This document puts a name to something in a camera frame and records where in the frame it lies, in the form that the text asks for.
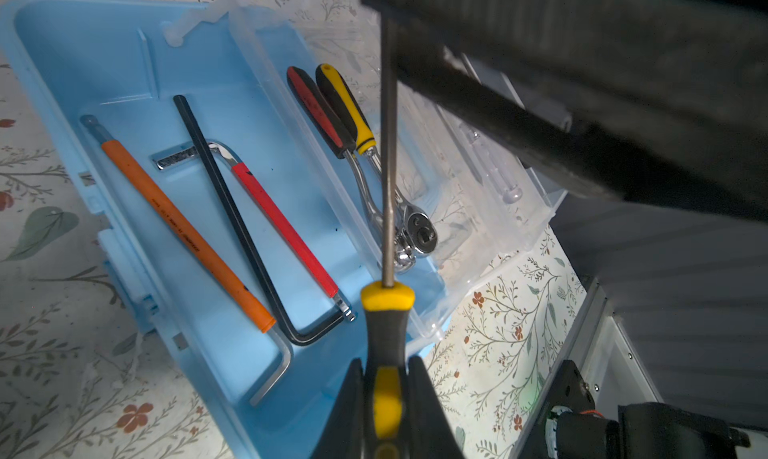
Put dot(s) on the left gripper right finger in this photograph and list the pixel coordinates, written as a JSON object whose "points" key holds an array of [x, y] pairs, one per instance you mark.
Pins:
{"points": [[430, 434]]}

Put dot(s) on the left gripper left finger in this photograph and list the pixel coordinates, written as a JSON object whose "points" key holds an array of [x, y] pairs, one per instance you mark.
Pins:
{"points": [[342, 436]]}

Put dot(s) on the large black hex key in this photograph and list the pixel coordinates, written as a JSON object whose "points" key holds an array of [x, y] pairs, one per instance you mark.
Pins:
{"points": [[210, 162]]}

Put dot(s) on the yellow black small screwdriver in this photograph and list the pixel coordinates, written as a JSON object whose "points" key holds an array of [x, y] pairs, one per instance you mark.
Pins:
{"points": [[387, 303]]}

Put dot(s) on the red handled hex key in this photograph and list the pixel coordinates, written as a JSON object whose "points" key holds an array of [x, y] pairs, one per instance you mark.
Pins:
{"points": [[289, 235]]}

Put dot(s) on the orange handled hex key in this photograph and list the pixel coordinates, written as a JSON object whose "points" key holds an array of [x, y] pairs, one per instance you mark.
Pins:
{"points": [[199, 247]]}

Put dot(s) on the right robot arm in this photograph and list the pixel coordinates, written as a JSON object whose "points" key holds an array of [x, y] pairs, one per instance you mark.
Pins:
{"points": [[656, 102]]}

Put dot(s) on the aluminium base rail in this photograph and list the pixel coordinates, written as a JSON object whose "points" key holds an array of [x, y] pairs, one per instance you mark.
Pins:
{"points": [[599, 402]]}

